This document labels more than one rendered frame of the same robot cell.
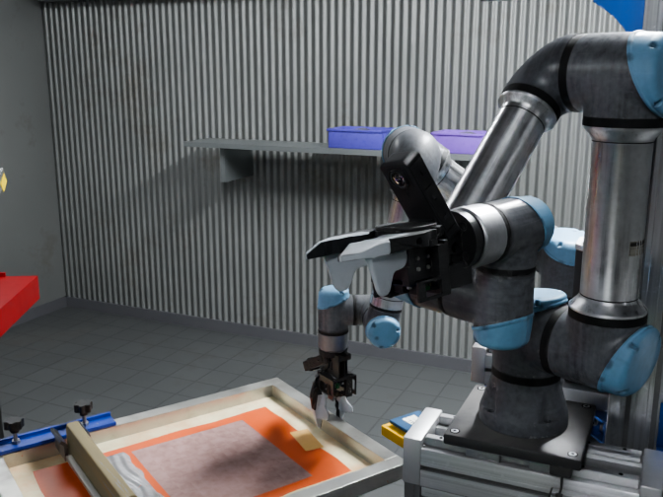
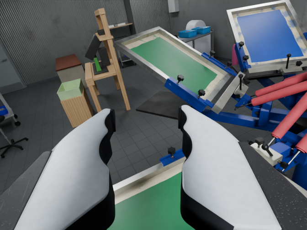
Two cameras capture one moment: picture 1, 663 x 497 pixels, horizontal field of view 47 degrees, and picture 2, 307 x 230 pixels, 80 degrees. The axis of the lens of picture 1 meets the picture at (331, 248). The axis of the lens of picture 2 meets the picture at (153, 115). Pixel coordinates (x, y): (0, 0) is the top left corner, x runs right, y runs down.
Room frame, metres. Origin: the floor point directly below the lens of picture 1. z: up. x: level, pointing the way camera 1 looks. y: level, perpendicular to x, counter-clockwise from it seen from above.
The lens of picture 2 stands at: (0.82, -0.07, 1.73)
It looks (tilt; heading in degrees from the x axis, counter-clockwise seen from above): 30 degrees down; 135
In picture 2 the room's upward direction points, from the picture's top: 11 degrees counter-clockwise
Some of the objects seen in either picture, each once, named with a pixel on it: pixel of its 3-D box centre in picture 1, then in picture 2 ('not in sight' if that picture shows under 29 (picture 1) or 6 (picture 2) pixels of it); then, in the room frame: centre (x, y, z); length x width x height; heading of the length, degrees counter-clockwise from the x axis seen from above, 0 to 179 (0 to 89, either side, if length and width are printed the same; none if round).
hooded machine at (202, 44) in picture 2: not in sight; (197, 41); (-2.04, 5.20, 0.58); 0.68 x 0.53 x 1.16; 68
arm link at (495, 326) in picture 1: (492, 301); not in sight; (0.95, -0.21, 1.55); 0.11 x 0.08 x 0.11; 42
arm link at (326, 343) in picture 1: (333, 339); not in sight; (1.76, -0.01, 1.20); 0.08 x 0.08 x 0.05
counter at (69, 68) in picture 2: not in sight; (71, 71); (-5.13, 2.57, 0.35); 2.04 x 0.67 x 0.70; 156
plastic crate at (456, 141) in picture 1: (467, 141); not in sight; (4.21, -0.75, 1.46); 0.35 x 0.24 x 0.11; 66
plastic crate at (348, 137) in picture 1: (361, 137); not in sight; (4.47, -0.18, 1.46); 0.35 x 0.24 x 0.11; 66
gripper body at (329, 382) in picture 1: (334, 372); not in sight; (1.75, -0.01, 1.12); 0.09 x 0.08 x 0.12; 34
